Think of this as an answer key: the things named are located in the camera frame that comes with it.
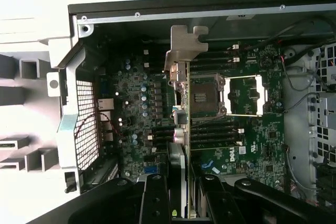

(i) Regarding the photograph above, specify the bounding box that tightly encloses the green motherboard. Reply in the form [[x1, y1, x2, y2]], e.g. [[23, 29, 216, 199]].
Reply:
[[97, 40, 287, 190]]

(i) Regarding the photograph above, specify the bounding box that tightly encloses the grey plastic parts rack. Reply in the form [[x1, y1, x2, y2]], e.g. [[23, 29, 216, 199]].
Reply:
[[0, 53, 60, 173]]

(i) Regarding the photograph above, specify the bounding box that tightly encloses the metal socket cover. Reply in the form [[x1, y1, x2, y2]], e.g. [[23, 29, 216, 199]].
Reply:
[[223, 74, 270, 117]]

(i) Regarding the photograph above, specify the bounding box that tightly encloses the metal disk bay cage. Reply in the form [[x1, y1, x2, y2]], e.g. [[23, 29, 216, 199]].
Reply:
[[309, 42, 336, 209]]

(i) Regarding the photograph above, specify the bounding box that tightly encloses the grey open PC case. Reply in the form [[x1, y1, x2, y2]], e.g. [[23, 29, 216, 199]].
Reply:
[[47, 0, 336, 224]]

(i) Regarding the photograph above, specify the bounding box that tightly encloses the CPU socket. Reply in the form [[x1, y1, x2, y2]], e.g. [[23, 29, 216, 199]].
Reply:
[[190, 73, 226, 119]]

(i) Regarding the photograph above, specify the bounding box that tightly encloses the red black twisted wire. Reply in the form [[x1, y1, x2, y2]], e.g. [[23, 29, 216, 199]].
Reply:
[[75, 112, 124, 141]]

